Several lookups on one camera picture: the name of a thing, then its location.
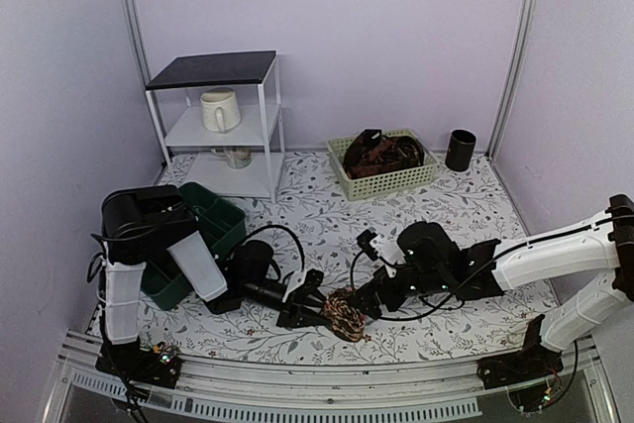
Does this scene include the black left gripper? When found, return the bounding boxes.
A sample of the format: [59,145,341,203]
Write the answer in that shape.
[243,279,335,330]

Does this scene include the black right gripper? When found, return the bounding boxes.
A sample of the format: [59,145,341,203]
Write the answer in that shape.
[346,264,450,320]

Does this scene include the cream floral patterned tie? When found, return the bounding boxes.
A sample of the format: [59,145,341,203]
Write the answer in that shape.
[320,287,366,343]

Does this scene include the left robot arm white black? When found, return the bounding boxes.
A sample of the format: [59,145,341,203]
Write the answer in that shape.
[95,182,332,377]

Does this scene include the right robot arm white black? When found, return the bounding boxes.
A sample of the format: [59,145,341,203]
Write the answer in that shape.
[349,194,633,379]

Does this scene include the dark brown rolled ties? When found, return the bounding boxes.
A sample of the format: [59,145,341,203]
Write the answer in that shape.
[343,129,425,179]

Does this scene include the floral patterned table mat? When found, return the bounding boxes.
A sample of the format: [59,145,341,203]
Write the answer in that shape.
[138,153,558,366]

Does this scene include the pale green perforated basket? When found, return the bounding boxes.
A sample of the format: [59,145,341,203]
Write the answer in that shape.
[327,129,440,201]

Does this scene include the dark green plastic bin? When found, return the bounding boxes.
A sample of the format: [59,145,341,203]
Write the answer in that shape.
[141,182,247,311]

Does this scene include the black cylindrical cup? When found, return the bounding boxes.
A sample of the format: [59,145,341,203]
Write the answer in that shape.
[445,129,476,172]

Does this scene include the white shelf with black top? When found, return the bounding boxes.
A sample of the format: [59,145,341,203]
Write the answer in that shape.
[145,51,285,200]

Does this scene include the white ceramic mug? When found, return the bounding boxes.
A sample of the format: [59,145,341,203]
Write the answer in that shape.
[200,88,242,133]

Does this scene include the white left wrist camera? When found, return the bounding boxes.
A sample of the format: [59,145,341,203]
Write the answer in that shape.
[281,268,324,303]

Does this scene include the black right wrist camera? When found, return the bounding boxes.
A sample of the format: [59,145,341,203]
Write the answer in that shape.
[357,229,384,262]

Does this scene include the aluminium front rail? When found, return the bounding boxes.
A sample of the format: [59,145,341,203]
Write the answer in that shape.
[42,331,620,423]

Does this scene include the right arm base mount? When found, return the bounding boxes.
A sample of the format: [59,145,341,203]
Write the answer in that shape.
[476,344,564,413]

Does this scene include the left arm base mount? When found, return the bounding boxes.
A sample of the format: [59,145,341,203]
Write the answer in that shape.
[95,340,182,389]

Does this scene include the right aluminium frame post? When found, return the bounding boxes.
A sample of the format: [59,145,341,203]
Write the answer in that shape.
[486,0,537,161]

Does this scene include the aluminium frame post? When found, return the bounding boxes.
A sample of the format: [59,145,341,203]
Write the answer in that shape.
[486,0,537,161]
[121,0,170,166]

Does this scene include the left aluminium frame post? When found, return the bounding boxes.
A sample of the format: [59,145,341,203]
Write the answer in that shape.
[121,0,170,166]

